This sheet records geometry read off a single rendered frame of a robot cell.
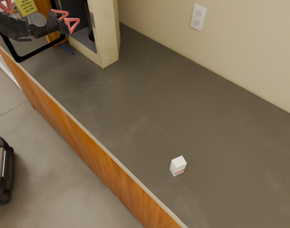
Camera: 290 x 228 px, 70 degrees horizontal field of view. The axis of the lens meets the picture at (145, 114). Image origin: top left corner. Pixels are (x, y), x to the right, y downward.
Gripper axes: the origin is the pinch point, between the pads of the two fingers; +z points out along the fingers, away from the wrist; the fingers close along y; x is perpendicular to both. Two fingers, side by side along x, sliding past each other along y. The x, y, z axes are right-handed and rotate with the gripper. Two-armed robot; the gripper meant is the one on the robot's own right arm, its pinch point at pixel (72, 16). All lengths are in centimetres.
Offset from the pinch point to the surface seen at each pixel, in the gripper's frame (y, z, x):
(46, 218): -18, -70, 117
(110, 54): -14.3, 8.4, 18.0
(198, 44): -43, 46, 16
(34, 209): -6, -74, 116
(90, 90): -23.3, -12.4, 23.7
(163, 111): -57, 3, 24
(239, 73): -69, 47, 21
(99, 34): -14.6, 4.0, 4.7
